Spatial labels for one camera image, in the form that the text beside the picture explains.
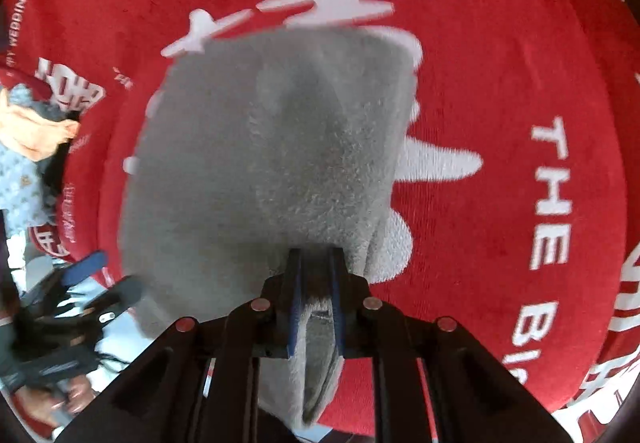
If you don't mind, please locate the grey fleece garment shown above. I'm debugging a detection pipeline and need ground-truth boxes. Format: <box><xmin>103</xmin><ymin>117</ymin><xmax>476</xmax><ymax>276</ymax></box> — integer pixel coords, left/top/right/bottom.
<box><xmin>120</xmin><ymin>25</ymin><xmax>426</xmax><ymax>429</ymax></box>

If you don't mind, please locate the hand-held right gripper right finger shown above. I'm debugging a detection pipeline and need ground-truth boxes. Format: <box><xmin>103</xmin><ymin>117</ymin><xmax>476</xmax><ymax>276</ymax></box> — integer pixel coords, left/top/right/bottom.
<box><xmin>329</xmin><ymin>248</ymin><xmax>573</xmax><ymax>443</ymax></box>

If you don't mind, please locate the red printed blanket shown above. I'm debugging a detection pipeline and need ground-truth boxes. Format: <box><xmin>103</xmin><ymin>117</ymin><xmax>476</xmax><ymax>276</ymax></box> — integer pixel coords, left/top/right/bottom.
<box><xmin>0</xmin><ymin>0</ymin><xmax>640</xmax><ymax>443</ymax></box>

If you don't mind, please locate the pale blue patterned cloth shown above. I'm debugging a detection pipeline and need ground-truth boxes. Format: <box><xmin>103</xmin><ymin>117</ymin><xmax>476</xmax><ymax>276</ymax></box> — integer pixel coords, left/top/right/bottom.
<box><xmin>0</xmin><ymin>143</ymin><xmax>53</xmax><ymax>230</ymax></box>

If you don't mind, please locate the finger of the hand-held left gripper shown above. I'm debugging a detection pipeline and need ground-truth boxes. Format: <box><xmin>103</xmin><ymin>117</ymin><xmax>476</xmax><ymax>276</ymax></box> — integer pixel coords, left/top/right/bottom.
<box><xmin>82</xmin><ymin>275</ymin><xmax>146</xmax><ymax>325</ymax></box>
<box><xmin>57</xmin><ymin>250</ymin><xmax>110</xmax><ymax>287</ymax></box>

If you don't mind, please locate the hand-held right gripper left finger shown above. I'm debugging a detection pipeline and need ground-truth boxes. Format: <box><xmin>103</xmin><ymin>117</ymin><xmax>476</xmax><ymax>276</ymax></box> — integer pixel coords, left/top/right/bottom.
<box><xmin>52</xmin><ymin>248</ymin><xmax>303</xmax><ymax>443</ymax></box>

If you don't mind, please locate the grey-blue cloth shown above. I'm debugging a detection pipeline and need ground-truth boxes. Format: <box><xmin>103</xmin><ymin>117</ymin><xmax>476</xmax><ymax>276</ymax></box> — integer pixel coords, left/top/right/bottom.
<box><xmin>7</xmin><ymin>85</ymin><xmax>63</xmax><ymax>124</ymax></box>

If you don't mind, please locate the person's left hand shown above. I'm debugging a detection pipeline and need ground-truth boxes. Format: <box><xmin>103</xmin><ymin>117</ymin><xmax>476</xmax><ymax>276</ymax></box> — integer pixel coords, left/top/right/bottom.
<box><xmin>20</xmin><ymin>379</ymin><xmax>99</xmax><ymax>433</ymax></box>

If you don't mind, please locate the dark red printed cloth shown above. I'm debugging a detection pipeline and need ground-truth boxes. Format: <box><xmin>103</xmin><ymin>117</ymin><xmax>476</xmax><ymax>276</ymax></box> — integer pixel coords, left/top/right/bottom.
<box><xmin>0</xmin><ymin>67</ymin><xmax>53</xmax><ymax>100</ymax></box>

